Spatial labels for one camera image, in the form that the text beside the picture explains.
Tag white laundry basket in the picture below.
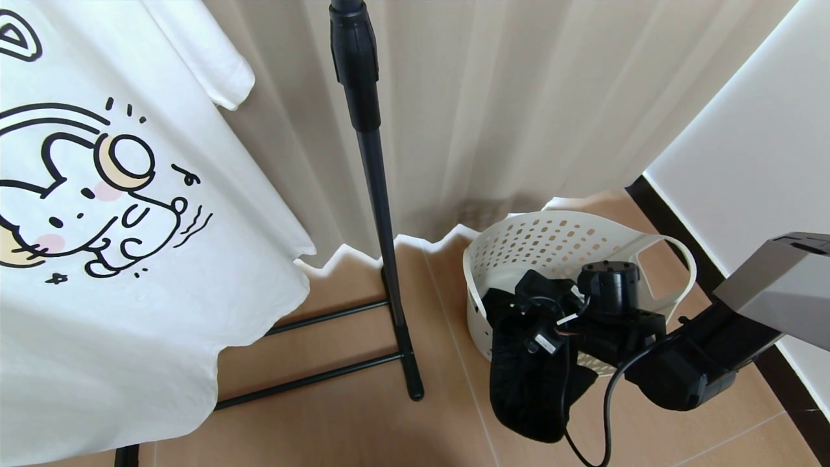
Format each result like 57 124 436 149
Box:
462 209 698 379

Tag black clothes rack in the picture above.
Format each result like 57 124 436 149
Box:
113 0 426 467

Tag black cable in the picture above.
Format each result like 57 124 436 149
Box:
559 329 678 467

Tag white printed t-shirt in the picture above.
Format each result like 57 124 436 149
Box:
0 0 318 467

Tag black garment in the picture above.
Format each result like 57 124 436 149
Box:
482 285 601 446

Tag beige curtain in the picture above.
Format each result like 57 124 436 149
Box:
146 0 800 268

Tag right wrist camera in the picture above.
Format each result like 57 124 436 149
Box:
514 269 584 315

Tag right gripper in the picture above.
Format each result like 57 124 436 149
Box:
524 310 600 365

